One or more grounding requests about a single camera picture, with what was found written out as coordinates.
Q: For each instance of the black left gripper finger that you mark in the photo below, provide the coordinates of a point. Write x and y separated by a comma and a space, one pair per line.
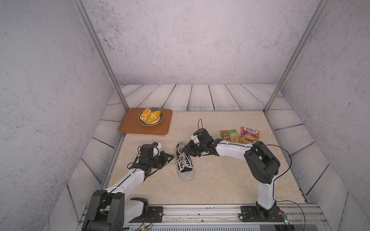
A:
166, 157
161, 162

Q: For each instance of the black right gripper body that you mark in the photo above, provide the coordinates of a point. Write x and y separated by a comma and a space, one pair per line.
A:
200, 147

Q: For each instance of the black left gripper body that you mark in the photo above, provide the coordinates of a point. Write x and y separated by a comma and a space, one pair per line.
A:
155, 161

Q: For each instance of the black white canvas sneaker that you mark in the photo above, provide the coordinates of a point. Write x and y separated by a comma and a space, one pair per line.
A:
185, 164

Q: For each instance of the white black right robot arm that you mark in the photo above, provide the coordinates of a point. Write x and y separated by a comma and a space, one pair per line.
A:
263, 164

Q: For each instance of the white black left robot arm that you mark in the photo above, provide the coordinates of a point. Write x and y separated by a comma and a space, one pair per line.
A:
108, 210

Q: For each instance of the green snack packet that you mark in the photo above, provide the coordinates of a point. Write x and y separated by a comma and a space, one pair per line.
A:
230, 136

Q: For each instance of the pink Fox's candy bag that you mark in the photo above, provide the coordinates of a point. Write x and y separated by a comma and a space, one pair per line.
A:
249, 135

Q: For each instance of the brown leather mat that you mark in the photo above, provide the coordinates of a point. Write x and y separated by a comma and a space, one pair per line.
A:
132, 123

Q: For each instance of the right bread pastry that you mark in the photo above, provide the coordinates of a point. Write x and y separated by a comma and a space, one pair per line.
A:
154, 116

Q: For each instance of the bread pastry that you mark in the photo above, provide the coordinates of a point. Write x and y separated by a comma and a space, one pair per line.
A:
154, 116
145, 114

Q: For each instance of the yellow rimmed plate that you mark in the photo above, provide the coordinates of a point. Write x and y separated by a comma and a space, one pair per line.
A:
152, 109

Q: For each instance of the left bread pastry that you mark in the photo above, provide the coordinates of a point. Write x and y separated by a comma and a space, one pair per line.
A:
145, 114

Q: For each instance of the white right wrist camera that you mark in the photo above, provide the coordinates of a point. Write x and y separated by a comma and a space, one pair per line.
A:
195, 139

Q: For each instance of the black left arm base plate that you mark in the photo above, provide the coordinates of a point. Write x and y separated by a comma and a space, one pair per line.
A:
151, 214

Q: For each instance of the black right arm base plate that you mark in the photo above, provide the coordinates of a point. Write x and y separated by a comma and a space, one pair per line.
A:
259, 214

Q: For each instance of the aluminium front rail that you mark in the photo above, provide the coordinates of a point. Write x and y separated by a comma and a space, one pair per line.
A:
303, 217

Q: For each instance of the right aluminium corner post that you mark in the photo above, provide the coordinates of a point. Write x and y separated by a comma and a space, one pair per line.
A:
314, 20

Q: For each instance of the aluminium corner post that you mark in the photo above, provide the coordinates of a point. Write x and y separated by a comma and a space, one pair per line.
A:
99, 49
314, 20

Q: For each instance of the left aluminium corner post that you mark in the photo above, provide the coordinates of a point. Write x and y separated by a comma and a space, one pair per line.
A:
99, 49

